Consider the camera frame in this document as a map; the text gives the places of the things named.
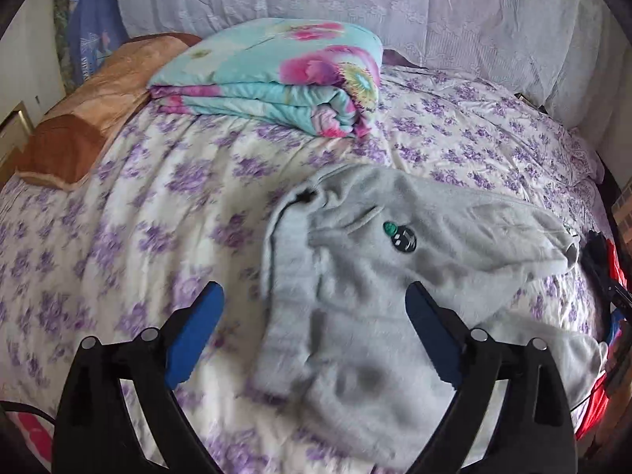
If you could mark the blue patterned cloth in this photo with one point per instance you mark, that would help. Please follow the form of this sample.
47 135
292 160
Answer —
95 31

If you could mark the gold framed picture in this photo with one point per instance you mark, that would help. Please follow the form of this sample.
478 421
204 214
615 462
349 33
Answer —
16 130

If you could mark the folded teal floral quilt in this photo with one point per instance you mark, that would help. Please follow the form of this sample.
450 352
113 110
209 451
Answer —
321 77

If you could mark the black dark garment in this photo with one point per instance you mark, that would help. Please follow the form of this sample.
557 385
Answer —
594 257

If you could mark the white lace headboard cover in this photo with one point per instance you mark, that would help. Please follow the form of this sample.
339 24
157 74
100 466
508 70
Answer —
567 56

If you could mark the purple floral bed sheet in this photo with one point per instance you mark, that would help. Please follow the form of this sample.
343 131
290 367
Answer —
179 201

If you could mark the red blue sports jacket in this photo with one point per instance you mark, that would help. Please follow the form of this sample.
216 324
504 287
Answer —
611 392

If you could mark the orange brown blanket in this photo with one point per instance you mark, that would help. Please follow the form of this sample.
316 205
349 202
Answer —
78 131

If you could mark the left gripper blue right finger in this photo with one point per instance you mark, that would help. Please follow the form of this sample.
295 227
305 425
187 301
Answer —
533 432

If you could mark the grey fleece pants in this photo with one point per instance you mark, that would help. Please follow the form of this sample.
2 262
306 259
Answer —
341 250

